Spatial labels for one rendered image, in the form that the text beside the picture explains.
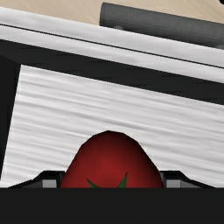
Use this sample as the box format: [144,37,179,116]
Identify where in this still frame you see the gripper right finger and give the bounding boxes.
[158,170,216,189]

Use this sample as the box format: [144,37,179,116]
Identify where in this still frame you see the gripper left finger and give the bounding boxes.
[8,170,66,189]

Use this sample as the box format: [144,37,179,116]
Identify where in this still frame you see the red tomato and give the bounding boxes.
[59,129,165,189]

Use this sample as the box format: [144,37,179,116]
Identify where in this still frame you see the grey cabinet drawer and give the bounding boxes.
[0,2,224,189]

